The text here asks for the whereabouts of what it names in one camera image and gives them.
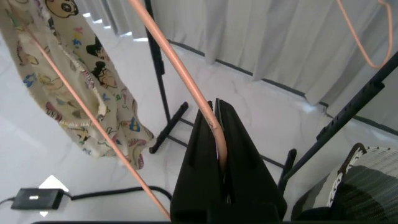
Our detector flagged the cream printed garment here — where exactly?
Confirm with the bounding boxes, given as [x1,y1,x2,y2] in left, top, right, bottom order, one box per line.
[0,0,155,170]

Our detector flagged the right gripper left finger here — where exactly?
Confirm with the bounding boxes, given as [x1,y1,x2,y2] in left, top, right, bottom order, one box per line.
[170,100,225,222]

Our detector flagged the white curtain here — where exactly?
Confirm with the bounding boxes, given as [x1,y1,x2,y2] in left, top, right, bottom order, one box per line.
[74,0,398,106]

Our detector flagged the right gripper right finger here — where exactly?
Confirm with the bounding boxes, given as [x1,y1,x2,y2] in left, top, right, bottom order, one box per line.
[215,98,287,222]

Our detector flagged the black power cord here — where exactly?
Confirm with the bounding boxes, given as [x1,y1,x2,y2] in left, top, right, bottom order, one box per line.
[63,185,172,202]

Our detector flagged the black clothes rack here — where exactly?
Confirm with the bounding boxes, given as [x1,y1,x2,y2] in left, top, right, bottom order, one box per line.
[143,0,398,197]

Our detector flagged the black power adapter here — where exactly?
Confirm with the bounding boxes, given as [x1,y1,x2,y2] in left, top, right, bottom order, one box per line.
[11,188,65,210]

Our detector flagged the white laundry basket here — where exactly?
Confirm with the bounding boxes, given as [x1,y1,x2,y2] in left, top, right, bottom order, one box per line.
[290,142,398,222]

